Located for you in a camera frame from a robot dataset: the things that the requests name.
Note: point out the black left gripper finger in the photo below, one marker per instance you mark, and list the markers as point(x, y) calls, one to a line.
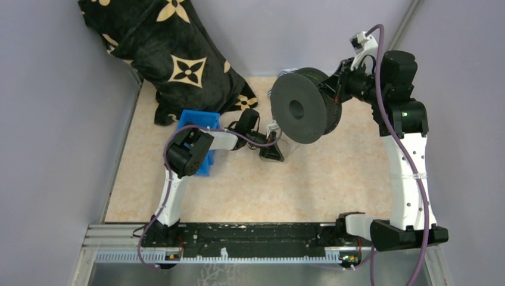
point(276, 153)
point(269, 153)

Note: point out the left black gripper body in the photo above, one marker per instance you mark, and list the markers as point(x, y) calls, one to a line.
point(259, 139)

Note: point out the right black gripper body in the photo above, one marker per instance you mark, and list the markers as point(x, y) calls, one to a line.
point(354, 83)

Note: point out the black cable spool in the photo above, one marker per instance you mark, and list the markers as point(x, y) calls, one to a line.
point(301, 109)

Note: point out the blue plastic bin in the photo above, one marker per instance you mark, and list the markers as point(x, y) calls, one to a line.
point(203, 119)

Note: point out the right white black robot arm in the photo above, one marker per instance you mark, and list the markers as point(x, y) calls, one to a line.
point(403, 128)

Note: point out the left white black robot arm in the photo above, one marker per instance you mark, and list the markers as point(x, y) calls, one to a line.
point(185, 152)

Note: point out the blue white striped cloth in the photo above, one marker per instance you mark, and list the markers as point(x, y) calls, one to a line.
point(282, 73)

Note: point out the black beige floral blanket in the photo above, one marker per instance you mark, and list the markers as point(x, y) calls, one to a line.
point(166, 43)

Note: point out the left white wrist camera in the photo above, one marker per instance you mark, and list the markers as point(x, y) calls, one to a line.
point(272, 127)

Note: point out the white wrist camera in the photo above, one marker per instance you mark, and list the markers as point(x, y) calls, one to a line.
point(272, 127)
point(363, 45)

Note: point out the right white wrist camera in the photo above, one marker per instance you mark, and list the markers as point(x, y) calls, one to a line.
point(363, 45)

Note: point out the aluminium frame rail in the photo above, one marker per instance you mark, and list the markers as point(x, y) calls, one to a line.
point(111, 236)

